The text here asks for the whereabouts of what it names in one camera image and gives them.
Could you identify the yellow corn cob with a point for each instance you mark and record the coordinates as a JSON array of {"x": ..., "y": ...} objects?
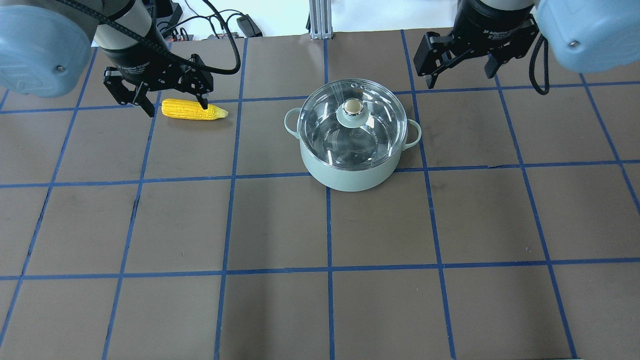
[{"x": 191, "y": 110}]

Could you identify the mint green cooking pot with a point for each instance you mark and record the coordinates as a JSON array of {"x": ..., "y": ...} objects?
[{"x": 350, "y": 181}]

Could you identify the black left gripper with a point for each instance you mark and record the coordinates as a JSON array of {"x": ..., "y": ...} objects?
[{"x": 134, "y": 64}]

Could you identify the aluminium frame post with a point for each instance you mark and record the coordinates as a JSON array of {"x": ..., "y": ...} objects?
[{"x": 320, "y": 20}]

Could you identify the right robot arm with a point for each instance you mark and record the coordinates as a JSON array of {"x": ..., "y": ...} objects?
[{"x": 585, "y": 36}]

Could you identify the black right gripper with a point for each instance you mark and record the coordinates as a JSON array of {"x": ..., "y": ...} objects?
[{"x": 492, "y": 30}]

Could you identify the glass pot lid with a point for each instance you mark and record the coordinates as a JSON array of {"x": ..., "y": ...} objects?
[{"x": 352, "y": 125}]

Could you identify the black power adapter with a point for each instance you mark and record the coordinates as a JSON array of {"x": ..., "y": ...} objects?
[{"x": 248, "y": 27}]

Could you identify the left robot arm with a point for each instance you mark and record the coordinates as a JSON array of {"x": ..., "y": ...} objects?
[{"x": 45, "y": 46}]

